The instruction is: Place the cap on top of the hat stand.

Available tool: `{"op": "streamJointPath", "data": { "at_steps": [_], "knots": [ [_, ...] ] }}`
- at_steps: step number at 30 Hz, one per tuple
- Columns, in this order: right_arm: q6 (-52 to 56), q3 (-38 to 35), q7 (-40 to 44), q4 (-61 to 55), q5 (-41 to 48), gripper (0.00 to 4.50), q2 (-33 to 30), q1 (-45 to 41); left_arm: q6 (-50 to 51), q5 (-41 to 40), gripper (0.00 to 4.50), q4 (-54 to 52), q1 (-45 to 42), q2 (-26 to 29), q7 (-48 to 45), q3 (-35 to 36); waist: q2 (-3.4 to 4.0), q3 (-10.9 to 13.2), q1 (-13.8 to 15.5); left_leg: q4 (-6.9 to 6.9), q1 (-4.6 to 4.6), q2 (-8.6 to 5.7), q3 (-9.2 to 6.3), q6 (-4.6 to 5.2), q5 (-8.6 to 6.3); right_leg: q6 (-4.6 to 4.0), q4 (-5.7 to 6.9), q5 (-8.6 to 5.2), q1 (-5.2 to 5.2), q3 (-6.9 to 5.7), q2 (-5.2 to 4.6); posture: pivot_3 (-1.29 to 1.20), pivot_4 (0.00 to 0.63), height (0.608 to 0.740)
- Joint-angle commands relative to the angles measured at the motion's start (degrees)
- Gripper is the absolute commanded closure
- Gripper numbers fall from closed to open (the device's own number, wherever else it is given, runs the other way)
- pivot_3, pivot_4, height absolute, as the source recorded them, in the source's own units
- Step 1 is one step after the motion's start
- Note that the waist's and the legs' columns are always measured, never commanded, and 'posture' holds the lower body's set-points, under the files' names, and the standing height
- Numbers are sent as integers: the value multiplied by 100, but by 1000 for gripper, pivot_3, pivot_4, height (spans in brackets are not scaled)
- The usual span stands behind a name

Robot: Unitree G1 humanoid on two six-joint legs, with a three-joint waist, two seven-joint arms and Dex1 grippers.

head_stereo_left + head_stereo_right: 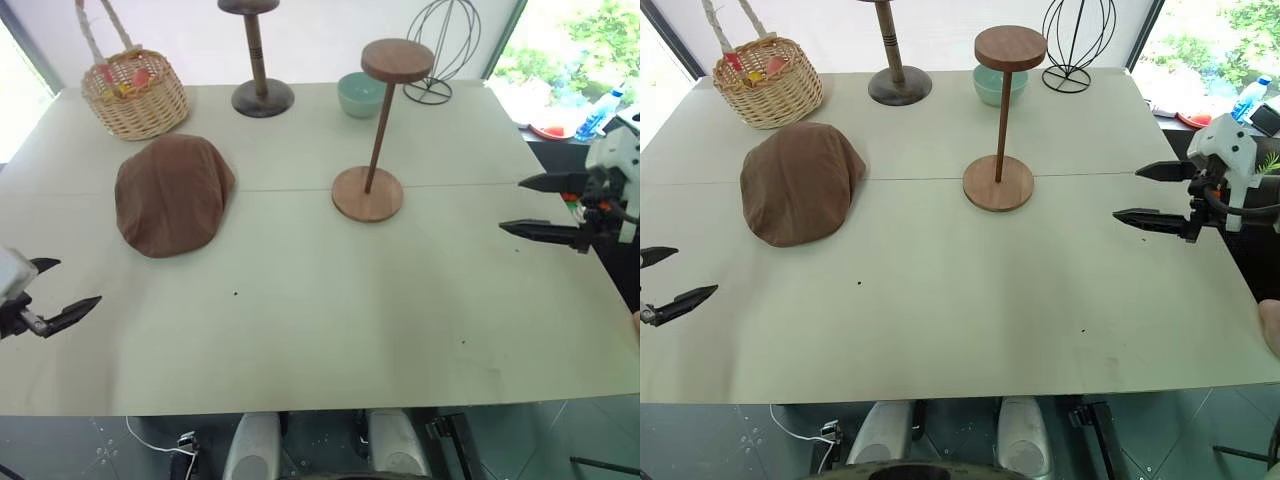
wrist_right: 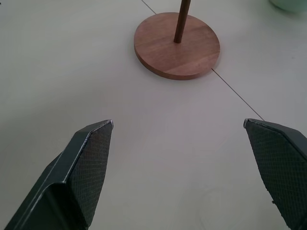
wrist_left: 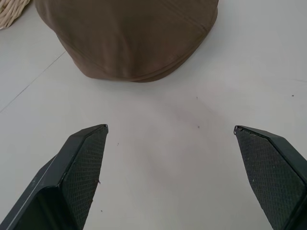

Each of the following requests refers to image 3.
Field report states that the brown fabric flat cap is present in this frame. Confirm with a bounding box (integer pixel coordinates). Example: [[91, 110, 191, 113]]
[[34, 0, 218, 83]]

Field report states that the beige woven rope basket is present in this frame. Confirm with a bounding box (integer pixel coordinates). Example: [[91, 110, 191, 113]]
[[0, 0, 33, 30]]

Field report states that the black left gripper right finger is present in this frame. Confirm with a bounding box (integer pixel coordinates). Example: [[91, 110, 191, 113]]
[[234, 125, 307, 230]]

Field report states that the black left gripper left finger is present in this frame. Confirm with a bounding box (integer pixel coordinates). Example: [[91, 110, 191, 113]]
[[0, 124, 109, 230]]

